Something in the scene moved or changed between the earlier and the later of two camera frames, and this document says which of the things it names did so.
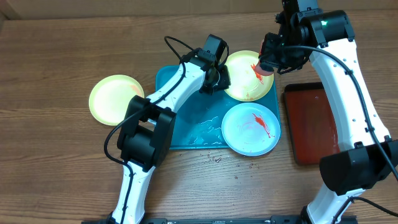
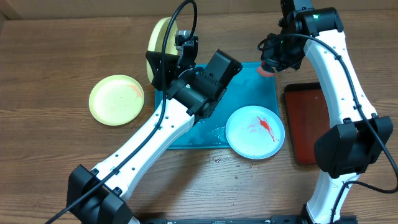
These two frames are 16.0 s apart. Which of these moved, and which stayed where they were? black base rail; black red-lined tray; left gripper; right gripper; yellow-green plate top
Moved: left gripper; yellow-green plate top
Stayed: right gripper; black red-lined tray; black base rail
